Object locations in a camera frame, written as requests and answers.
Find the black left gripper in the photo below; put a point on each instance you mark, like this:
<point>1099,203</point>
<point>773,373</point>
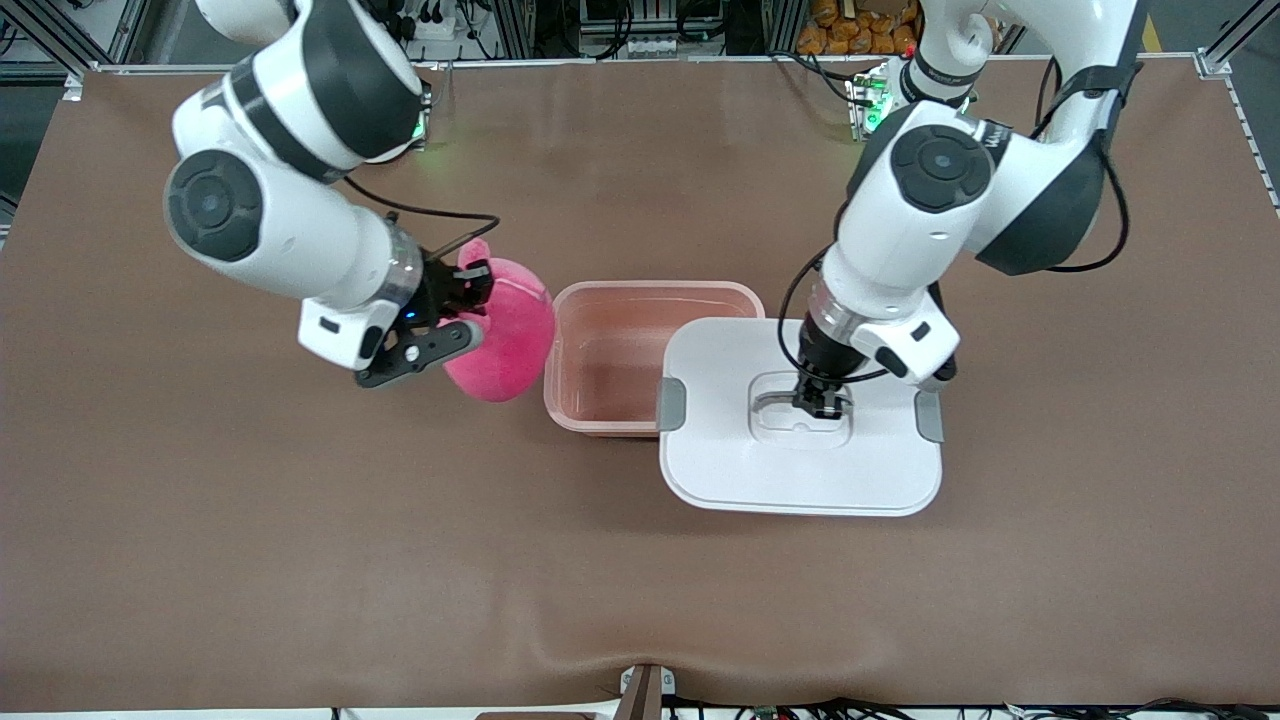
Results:
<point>815,362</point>

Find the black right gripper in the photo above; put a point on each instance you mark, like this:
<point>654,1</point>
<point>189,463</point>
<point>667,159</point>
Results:
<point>438,288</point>

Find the pink plush toy with sunglasses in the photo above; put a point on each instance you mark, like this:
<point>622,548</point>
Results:
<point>515,340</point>

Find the white box lid grey latches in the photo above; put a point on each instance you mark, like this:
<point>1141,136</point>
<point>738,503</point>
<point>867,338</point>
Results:
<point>740,470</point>

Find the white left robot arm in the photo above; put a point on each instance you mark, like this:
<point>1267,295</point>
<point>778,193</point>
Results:
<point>900,250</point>

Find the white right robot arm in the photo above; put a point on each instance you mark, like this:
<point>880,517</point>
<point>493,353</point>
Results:
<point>280,230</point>

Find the pink translucent plastic box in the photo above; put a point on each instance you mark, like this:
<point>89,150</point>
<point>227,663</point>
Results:
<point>610,360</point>

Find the white power strip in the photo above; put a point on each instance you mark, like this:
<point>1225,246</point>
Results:
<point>430,28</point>

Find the white connector strip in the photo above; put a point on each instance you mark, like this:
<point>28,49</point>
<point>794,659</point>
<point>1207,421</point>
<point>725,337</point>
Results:
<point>655,47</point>

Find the orange snack bags pile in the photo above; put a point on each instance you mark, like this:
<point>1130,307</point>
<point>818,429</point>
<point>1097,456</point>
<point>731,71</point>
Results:
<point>850,30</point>

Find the aluminium frame post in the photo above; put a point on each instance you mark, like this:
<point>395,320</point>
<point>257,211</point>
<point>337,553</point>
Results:
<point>780,25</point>
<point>510,25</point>

